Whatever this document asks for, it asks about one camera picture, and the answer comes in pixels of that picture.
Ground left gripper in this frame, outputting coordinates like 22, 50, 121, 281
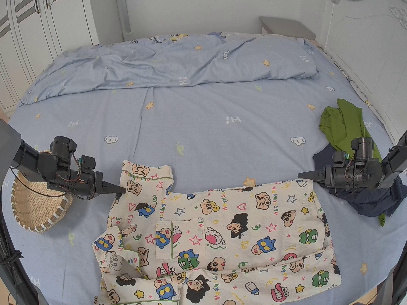
76, 170, 104, 200

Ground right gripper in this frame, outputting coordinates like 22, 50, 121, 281
322, 165, 354, 190

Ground white printed pyjama top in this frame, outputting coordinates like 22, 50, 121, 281
92, 160, 342, 305

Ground dark blue garment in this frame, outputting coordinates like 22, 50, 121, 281
313, 146, 407, 218

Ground round woven basket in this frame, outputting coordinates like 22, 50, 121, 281
11, 150, 74, 233

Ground bed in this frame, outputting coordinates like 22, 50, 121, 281
0, 0, 407, 305

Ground green shorts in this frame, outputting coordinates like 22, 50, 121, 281
319, 98, 388, 228

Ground pale blue quilt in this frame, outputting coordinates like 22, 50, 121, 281
17, 32, 320, 107

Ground grey bedside table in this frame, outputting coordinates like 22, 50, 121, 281
258, 16, 317, 40

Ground white wardrobe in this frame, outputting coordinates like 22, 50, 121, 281
0, 0, 99, 110

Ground white vertical pipe cover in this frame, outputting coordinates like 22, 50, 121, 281
113, 0, 131, 42

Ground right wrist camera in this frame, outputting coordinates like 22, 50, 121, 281
332, 151, 346, 170

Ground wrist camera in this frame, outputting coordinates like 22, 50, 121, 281
332, 151, 346, 170
79, 155, 96, 172

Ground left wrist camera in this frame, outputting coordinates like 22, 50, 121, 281
79, 155, 96, 172

